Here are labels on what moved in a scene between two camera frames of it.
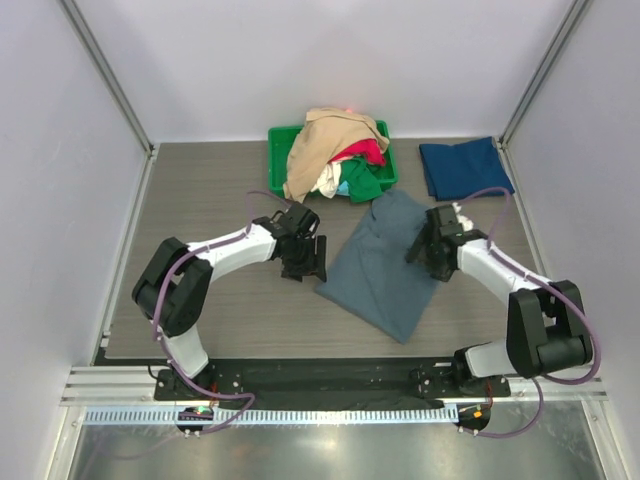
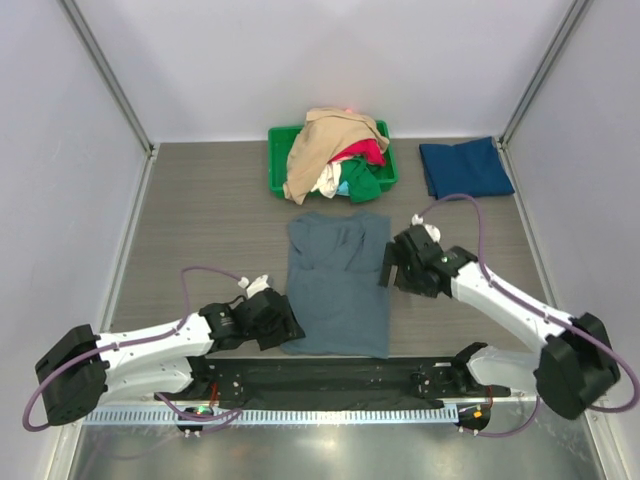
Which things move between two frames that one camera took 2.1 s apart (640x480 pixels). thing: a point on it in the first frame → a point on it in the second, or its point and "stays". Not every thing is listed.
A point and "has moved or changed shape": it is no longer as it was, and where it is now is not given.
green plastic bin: (280, 144) stays
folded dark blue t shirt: (457, 171) stays
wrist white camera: (466, 223) → (432, 230)
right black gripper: (418, 252) → (393, 256)
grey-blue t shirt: (371, 280) has moved or changed shape
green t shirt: (362, 182) stays
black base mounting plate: (247, 383) stays
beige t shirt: (326, 132) stays
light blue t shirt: (343, 189) stays
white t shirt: (329, 180) stays
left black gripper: (314, 265) → (291, 329)
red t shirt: (368, 147) stays
